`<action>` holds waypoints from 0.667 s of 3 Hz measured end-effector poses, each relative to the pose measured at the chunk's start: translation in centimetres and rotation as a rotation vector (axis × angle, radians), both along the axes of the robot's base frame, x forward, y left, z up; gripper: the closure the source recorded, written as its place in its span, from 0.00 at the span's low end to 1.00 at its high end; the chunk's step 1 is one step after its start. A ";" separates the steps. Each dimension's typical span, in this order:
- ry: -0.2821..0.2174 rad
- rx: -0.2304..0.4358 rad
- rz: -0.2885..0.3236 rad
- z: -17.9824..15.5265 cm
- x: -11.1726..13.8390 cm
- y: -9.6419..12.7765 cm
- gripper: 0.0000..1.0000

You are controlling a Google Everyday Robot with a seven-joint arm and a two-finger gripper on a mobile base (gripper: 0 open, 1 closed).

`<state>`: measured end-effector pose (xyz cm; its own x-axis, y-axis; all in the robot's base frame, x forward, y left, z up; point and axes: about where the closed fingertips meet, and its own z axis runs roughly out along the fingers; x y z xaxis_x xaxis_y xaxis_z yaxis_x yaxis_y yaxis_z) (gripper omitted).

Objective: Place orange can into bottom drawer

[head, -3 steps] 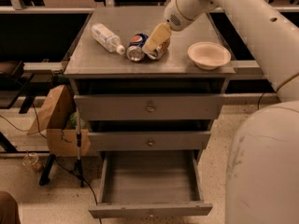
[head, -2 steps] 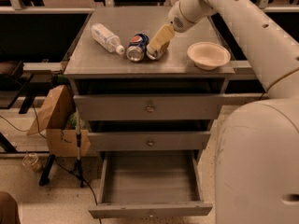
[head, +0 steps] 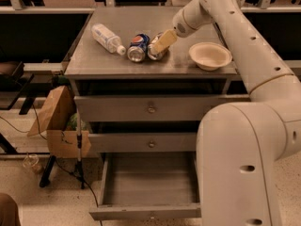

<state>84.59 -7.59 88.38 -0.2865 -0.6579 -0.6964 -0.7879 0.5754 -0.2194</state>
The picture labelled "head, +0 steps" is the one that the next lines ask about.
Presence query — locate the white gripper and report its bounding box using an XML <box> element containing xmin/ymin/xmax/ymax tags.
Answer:
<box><xmin>151</xmin><ymin>8</ymin><xmax>200</xmax><ymax>55</ymax></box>

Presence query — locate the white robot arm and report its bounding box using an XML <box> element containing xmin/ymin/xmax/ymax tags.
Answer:
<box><xmin>173</xmin><ymin>0</ymin><xmax>301</xmax><ymax>226</ymax></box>

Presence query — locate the blue pepsi can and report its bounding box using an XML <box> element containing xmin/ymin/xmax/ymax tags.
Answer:
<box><xmin>127</xmin><ymin>34</ymin><xmax>150</xmax><ymax>62</ymax></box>

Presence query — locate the grey metal drawer cabinet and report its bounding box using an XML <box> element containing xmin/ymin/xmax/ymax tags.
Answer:
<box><xmin>63</xmin><ymin>6</ymin><xmax>252</xmax><ymax>159</ymax></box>

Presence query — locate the top grey drawer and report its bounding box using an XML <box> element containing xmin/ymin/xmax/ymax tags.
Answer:
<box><xmin>74</xmin><ymin>95</ymin><xmax>249</xmax><ymax>122</ymax></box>

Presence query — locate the grey drawer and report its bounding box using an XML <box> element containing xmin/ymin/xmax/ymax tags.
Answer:
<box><xmin>74</xmin><ymin>95</ymin><xmax>249</xmax><ymax>122</ymax></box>
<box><xmin>88</xmin><ymin>133</ymin><xmax>197</xmax><ymax>153</ymax></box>

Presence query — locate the middle grey drawer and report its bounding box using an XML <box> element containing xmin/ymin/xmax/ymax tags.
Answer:
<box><xmin>88</xmin><ymin>133</ymin><xmax>197</xmax><ymax>153</ymax></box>

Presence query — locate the open bottom drawer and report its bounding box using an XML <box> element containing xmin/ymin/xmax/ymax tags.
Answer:
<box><xmin>89</xmin><ymin>152</ymin><xmax>201</xmax><ymax>221</ymax></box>

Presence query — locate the white paper bowl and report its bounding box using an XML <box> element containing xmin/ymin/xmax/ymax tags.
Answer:
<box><xmin>189</xmin><ymin>42</ymin><xmax>232</xmax><ymax>72</ymax></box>

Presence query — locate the clear plastic water bottle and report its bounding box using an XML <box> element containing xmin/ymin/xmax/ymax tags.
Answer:
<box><xmin>91</xmin><ymin>24</ymin><xmax>126</xmax><ymax>56</ymax></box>

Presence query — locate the brown cardboard box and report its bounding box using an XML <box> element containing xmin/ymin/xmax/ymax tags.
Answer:
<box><xmin>27</xmin><ymin>86</ymin><xmax>78</xmax><ymax>158</ymax></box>

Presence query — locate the black stand at left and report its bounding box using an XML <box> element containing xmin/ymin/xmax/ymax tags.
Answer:
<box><xmin>0</xmin><ymin>61</ymin><xmax>37</xmax><ymax>115</ymax></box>

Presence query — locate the clear glass jar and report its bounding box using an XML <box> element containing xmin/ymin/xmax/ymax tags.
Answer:
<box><xmin>23</xmin><ymin>153</ymin><xmax>43</xmax><ymax>174</ymax></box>

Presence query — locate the brown object bottom left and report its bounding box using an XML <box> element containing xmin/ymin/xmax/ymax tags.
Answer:
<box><xmin>0</xmin><ymin>193</ymin><xmax>21</xmax><ymax>226</ymax></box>

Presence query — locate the black floor cable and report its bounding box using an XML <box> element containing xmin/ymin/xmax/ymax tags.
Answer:
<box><xmin>31</xmin><ymin>104</ymin><xmax>103</xmax><ymax>226</ymax></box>

